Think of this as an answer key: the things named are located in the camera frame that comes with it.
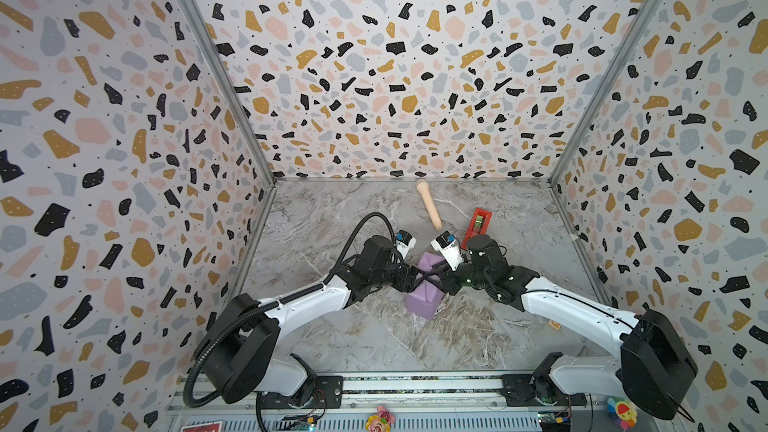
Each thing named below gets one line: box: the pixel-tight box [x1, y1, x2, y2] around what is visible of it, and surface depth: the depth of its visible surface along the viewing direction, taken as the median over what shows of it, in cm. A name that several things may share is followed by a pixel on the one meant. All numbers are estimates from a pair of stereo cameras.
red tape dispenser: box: [461, 207, 493, 250], surface depth 102 cm
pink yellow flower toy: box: [366, 405, 396, 432], surface depth 69 cm
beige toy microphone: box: [416, 179, 443, 231], surface depth 115 cm
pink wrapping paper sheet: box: [405, 251, 446, 321], surface depth 79 cm
